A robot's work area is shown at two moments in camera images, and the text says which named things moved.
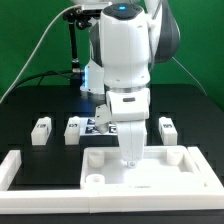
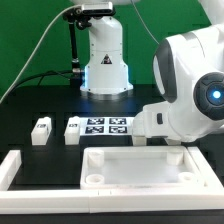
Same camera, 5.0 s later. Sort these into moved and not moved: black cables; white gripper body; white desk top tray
Moved: white gripper body
Not moved: white desk top tray; black cables
